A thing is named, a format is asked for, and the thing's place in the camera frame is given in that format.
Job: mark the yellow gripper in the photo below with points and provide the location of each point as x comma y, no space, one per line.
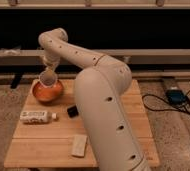
52,65

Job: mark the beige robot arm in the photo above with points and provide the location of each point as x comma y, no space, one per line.
97,94

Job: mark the orange ceramic bowl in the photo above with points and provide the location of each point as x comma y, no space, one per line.
47,94

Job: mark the black smartphone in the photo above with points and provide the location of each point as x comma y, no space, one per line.
72,111

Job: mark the white plastic bottle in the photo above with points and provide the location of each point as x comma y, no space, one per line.
37,117

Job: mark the wooden table board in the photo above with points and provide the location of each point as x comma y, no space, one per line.
50,145

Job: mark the beige rectangular block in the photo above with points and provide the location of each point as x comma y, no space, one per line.
79,145

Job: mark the blue power adapter box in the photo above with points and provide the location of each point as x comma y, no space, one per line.
175,96

